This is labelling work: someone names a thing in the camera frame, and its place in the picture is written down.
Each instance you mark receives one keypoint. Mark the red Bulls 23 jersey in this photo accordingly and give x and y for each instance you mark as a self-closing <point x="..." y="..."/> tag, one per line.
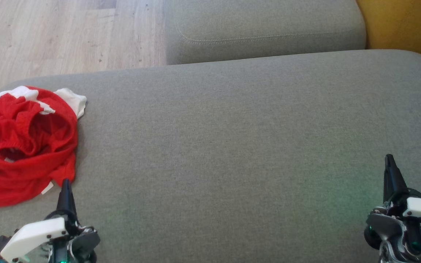
<point x="20" y="182"/>

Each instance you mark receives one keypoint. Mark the large grey sofa seat cushion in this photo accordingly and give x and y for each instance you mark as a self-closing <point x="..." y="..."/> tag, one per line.
<point x="232" y="153"/>

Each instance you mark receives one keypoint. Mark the small grey sofa cushion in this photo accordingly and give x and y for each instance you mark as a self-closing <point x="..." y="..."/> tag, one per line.
<point x="261" y="29"/>

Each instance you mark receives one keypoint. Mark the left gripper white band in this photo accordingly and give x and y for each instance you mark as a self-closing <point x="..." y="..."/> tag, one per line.
<point x="35" y="235"/>

